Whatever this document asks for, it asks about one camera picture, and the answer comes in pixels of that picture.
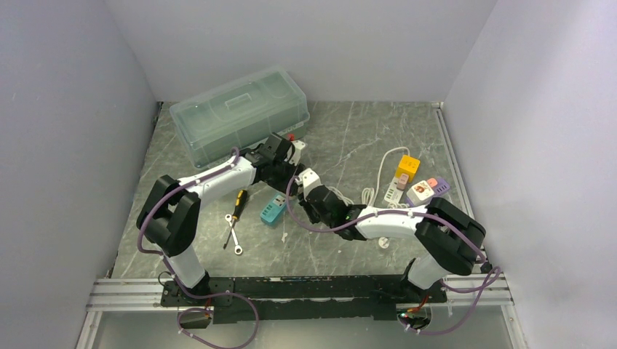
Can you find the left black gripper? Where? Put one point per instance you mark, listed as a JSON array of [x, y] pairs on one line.
[[283, 174]]

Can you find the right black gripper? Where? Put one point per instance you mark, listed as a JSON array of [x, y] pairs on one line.
[[314, 209]]

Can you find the teal power strip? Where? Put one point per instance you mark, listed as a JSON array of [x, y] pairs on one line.
[[273, 211]]

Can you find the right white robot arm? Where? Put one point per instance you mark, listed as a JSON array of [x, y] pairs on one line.
[[451, 238]]

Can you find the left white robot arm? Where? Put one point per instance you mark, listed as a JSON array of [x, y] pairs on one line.
[[168, 220]]

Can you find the yellow cube socket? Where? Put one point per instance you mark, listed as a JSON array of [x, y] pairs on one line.
[[409, 166]]

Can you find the yellow black screwdriver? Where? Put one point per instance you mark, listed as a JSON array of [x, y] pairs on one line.
[[240, 204]]

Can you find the clear plastic storage box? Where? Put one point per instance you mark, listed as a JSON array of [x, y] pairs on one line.
[[240, 113]]

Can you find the white power strip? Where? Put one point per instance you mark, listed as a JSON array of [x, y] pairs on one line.
[[396, 189]]

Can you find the silver combination wrench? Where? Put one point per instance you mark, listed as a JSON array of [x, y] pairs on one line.
[[238, 250]]

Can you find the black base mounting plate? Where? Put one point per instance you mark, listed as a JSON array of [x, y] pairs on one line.
[[379, 297]]

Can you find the purple power strip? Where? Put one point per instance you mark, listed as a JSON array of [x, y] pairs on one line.
[[439, 185]]

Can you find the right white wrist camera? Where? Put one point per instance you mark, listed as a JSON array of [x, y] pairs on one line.
[[306, 181]]

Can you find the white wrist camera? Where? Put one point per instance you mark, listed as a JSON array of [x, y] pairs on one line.
[[306, 181], [298, 146]]

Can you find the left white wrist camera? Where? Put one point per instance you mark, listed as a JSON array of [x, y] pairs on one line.
[[298, 146]]

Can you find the aluminium frame rail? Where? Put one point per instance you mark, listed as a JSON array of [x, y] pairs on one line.
[[144, 295]]

